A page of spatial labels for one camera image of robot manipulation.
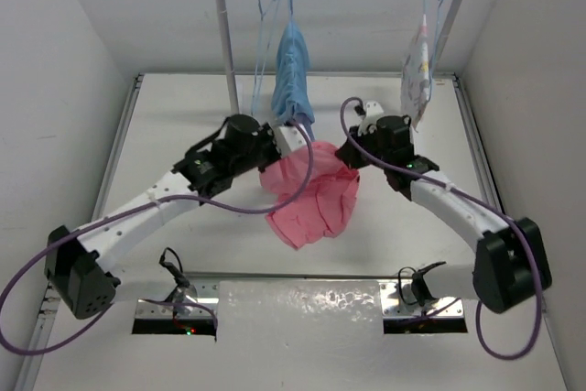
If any blue t shirt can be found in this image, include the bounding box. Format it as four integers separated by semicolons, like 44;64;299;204
271;20;315;141

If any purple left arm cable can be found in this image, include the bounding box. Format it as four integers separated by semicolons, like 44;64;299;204
0;122;316;357

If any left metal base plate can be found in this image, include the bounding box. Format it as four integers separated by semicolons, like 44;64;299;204
135;278;219;320

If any metal base plate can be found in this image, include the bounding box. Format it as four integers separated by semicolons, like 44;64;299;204
135;278;219;320
379;278;464;320

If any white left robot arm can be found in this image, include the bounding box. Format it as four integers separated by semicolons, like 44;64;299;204
44;114;307;320

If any white patterned garment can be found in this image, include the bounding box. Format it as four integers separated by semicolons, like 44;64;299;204
400;14;431;129

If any empty blue wire hanger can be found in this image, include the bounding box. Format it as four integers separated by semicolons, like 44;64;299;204
250;0;281;116

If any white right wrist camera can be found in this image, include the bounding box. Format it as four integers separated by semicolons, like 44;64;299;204
354;101;385;136

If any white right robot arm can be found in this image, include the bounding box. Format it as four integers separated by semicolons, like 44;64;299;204
335;103;552;313

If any pink t shirt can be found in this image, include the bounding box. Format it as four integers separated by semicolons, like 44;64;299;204
260;141;360;249

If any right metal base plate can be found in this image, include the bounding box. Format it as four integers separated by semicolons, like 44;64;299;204
379;278;464;320

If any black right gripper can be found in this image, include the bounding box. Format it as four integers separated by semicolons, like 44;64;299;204
337;123;391;170

